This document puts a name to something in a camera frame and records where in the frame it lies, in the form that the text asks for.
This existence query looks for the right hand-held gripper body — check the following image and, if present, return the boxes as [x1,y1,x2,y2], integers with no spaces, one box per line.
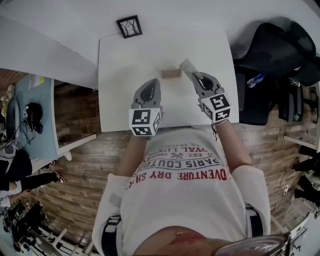
[191,71,231,125]

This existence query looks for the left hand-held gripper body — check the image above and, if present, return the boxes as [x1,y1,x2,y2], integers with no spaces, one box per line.
[128,78,165,138]

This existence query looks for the brown wooden card holder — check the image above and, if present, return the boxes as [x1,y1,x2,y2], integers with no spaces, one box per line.
[160,68,182,80]

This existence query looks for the pale printed card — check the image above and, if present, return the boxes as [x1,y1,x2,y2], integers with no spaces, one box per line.
[179,58,202,79]

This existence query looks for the person's right forearm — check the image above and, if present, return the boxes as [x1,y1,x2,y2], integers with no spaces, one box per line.
[212,119,253,174]

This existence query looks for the person's left forearm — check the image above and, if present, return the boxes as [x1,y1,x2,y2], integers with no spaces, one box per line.
[116,134,151,177]

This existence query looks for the clear plastic water bottle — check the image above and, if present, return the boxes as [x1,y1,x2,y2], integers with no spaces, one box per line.
[246,73,266,88]

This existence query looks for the black bag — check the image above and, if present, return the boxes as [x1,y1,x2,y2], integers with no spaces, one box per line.
[276,84,305,124]

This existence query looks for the black office chair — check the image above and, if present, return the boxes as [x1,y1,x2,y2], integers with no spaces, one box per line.
[229,21,317,126]

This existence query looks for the white printed t-shirt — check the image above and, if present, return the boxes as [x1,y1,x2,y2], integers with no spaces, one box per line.
[91,126,272,256]

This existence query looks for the light blue desk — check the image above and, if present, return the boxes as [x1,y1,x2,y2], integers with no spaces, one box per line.
[4,72,60,158]

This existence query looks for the black headset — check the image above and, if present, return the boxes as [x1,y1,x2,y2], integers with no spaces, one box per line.
[22,102,44,134]

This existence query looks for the eyeglasses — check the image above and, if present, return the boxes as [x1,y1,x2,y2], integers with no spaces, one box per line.
[214,231,292,256]

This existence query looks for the black wrist cord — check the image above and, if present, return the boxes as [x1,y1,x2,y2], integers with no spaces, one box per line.
[210,120,219,144]

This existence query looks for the black picture frame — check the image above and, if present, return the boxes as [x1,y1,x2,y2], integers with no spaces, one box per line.
[116,15,143,40]

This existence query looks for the black harness strap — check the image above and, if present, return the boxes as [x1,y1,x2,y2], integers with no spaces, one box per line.
[100,215,123,254]
[245,202,264,238]

